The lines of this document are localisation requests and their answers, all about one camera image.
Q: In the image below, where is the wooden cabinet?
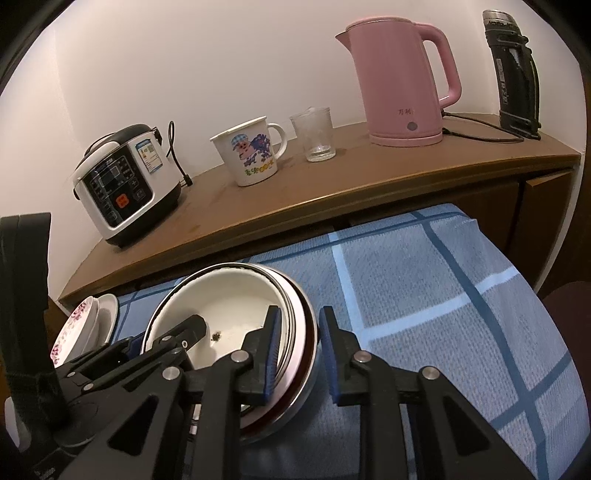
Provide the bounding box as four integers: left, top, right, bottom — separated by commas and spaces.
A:
58, 113, 581, 315

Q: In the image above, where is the plain grey round plate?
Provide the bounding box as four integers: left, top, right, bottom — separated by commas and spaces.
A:
90, 294, 120, 346

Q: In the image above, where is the clear glass cup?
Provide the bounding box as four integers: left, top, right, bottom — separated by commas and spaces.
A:
290, 106, 337, 163

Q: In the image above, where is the stainless steel bowl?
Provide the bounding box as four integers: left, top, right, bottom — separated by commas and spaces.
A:
239, 277, 325, 445

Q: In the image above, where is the white enamel bowl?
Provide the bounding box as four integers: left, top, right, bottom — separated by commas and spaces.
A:
141, 263, 297, 372

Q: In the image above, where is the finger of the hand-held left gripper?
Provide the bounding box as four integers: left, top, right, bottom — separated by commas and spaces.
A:
55, 336, 147, 385
142, 315, 208, 366

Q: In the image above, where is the pink plastic bowl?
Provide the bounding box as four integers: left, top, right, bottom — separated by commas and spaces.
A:
259, 268, 320, 409

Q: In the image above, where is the black rice cooker cable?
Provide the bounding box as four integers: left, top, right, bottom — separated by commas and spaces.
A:
167, 121, 194, 188

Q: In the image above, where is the white rice cooker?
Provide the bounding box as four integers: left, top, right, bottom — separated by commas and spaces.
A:
74, 124, 183, 250

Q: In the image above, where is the pink floral rim plate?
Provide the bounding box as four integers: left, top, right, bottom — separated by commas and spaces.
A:
50, 298, 100, 367

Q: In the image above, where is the black kettle cable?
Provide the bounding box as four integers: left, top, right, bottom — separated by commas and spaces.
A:
441, 110, 525, 143

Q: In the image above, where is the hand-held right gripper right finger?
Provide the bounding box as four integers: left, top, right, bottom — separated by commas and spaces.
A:
318, 305, 539, 480

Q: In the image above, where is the white cartoon mug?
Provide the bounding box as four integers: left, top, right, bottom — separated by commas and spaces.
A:
210, 116, 288, 188

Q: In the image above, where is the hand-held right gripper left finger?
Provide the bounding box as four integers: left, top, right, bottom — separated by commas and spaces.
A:
60, 307, 283, 480

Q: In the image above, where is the dark round stool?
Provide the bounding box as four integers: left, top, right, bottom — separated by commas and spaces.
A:
542, 279, 591, 333

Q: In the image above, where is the pink electric kettle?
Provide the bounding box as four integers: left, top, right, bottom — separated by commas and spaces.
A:
335, 18, 462, 147

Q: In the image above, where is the black thermos flask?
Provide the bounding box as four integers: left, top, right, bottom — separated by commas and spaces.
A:
482, 9, 542, 139

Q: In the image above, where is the blue plaid tablecloth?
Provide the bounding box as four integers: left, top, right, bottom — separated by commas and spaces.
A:
111, 203, 578, 480

